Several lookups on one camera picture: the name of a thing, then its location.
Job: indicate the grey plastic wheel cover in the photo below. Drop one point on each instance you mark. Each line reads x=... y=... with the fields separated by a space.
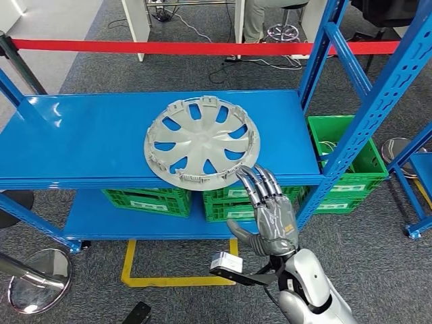
x=202 y=147

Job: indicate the person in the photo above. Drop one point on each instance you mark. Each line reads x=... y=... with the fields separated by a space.
x=253 y=18

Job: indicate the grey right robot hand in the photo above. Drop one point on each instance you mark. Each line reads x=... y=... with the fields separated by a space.
x=275 y=223

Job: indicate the yellow floor tape outline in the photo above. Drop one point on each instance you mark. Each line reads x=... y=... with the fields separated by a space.
x=424 y=194
x=168 y=281

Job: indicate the black office chair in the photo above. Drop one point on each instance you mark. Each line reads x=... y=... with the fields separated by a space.
x=381 y=11

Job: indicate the metal desk crossbar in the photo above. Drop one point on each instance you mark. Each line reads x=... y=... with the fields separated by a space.
x=189 y=2

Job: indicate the stool with chrome base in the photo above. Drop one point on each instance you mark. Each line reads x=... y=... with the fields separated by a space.
x=282 y=32

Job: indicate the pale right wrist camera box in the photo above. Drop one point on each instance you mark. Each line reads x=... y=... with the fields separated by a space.
x=226 y=261

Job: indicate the red barrier belt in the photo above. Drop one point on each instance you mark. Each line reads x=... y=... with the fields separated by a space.
x=168 y=47

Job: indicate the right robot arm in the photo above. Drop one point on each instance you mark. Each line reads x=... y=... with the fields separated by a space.
x=307 y=277

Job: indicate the white desk side panel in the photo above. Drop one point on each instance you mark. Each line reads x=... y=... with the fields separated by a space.
x=310 y=18
x=134 y=27
x=239 y=27

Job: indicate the black power strip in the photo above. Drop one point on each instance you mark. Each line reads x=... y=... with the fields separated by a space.
x=162 y=17

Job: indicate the black robot left wrist mount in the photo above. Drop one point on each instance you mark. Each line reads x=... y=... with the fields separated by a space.
x=137 y=313

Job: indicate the black right wrist camera bracket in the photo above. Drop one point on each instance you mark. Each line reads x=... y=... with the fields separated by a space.
x=256 y=279

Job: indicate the chrome stanchion post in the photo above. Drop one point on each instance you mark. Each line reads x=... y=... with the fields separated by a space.
x=23 y=65
x=395 y=150
x=40 y=286

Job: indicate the blue steel shelf rack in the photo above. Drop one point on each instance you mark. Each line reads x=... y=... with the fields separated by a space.
x=371 y=116
x=424 y=174

